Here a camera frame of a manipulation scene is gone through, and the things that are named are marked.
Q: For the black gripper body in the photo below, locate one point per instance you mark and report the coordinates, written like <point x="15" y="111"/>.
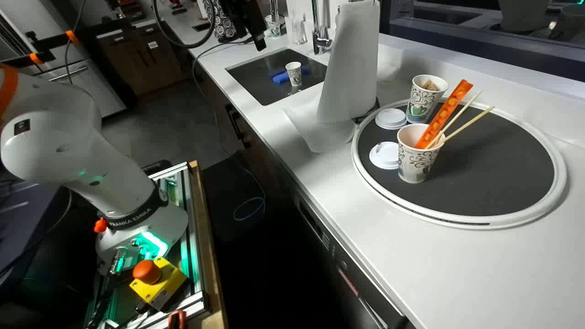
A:
<point x="249" y="19"/>

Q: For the patterned paper coffee cup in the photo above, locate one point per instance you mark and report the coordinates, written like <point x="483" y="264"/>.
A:
<point x="295" y="74"/>
<point x="421" y="102"/>
<point x="417" y="162"/>

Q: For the white plastic cup lid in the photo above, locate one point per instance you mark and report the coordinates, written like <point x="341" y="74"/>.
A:
<point x="390" y="120"/>
<point x="384" y="157"/>

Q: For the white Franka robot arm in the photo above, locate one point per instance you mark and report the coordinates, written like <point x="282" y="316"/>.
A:
<point x="55" y="140"/>

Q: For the stainless steel sink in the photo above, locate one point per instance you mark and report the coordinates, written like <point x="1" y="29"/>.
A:
<point x="256" y="80"/>

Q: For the blue sponge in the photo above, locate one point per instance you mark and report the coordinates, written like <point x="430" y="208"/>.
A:
<point x="278" y="78"/>

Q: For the chrome faucet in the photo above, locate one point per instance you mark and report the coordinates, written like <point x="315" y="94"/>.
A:
<point x="320" y="30"/>

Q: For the brown wooden cabinet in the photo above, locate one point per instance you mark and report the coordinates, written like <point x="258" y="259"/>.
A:
<point x="147" y="61"/>

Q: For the black stand orange clamps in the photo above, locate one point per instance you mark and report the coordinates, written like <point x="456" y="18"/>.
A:
<point x="55" y="43"/>

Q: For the orange plastic strip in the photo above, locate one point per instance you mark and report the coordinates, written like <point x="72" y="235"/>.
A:
<point x="445" y="113"/>

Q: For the dark window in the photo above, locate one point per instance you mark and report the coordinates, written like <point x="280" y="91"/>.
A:
<point x="476" y="43"/>

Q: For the wooden chopstick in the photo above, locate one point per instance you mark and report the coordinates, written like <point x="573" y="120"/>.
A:
<point x="469" y="124"/>
<point x="463" y="113"/>

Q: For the dark under-counter cabinet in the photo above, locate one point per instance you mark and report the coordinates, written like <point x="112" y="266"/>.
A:
<point x="275" y="275"/>

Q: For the round black tray white rim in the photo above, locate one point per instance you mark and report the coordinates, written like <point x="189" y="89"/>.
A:
<point x="487" y="171"/>

